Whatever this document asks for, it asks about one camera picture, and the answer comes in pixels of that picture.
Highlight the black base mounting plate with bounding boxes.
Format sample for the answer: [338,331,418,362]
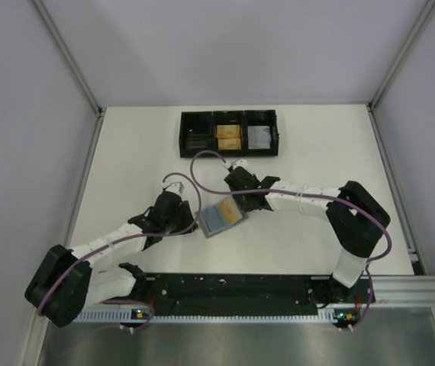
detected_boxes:
[111,273,375,317]

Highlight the gold cards in bin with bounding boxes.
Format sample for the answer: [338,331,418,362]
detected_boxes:
[215,124,241,139]

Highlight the silver cards in bin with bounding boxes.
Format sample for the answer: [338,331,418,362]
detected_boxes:
[247,126,272,149]

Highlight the grey slotted cable duct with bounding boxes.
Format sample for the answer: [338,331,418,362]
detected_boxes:
[73,307,353,325]

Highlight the aluminium right frame post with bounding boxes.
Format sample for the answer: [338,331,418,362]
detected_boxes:
[368,0,435,112]

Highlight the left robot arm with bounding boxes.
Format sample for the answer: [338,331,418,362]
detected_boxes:
[24,187,197,328]

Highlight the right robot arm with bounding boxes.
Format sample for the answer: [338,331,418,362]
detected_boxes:
[224,166,392,305]

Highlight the dark cards in bin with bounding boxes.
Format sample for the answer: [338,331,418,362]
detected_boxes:
[185,129,214,151]

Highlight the aluminium frame post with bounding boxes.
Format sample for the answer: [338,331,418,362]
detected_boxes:
[368,0,435,112]
[29,0,103,116]

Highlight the aluminium front frame rail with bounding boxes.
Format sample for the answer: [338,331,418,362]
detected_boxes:
[34,274,435,308]

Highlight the grey card holder wallet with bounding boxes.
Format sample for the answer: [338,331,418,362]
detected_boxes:
[198,196,248,239]

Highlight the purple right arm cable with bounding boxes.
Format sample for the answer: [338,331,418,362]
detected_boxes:
[189,151,392,331]

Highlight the gold credit card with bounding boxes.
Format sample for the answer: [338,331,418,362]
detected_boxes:
[219,197,242,225]
[217,138,242,150]

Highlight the aluminium left frame post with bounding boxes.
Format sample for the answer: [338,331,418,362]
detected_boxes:
[29,0,103,116]

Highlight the black right storage bin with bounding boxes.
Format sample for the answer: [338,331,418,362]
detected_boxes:
[243,110,279,157]

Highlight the black middle storage bin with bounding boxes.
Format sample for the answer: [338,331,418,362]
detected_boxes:
[213,111,245,156]

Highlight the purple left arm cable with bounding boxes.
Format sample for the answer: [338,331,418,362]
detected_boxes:
[36,173,203,332]

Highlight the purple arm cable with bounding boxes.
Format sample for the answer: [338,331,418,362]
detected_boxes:
[189,151,392,331]
[36,173,203,332]

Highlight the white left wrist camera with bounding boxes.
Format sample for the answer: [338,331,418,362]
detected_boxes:
[162,181,184,196]

